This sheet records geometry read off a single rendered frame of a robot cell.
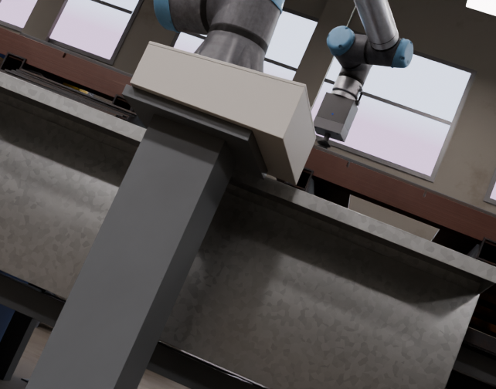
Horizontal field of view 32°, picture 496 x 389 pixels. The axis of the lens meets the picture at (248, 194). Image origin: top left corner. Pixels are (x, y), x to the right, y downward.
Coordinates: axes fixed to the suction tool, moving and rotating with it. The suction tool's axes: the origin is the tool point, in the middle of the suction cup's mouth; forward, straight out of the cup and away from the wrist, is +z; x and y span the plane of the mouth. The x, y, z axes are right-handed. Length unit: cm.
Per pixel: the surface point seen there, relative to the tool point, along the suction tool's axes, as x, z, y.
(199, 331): 41, 58, -5
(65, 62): 50, 13, 50
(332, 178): 34.2, 15.7, -17.2
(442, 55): -597, -309, 131
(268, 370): 37, 60, -21
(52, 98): 67, 26, 35
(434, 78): -595, -281, 129
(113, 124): 64, 27, 21
